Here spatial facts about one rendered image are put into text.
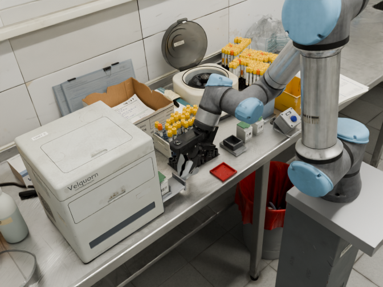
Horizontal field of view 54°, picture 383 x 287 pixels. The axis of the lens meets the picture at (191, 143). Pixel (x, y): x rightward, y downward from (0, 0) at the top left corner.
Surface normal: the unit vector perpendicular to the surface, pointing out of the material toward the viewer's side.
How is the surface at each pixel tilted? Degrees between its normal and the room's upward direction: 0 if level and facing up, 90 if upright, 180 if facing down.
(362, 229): 1
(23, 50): 90
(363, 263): 0
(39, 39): 90
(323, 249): 90
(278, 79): 102
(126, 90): 88
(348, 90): 1
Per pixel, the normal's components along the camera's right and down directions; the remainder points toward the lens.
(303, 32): -0.72, 0.33
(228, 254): -0.06, -0.78
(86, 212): 0.66, 0.44
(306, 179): -0.67, 0.59
